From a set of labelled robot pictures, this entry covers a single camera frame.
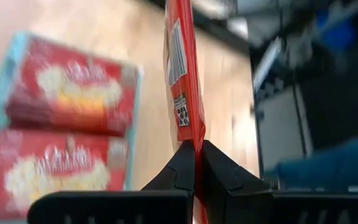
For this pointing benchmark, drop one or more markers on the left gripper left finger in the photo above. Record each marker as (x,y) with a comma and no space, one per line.
(120,207)

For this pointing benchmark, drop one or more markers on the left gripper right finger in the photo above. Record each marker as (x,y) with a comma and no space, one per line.
(259,207)

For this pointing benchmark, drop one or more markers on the teal plastic basket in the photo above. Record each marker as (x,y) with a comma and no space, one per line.
(134,130)

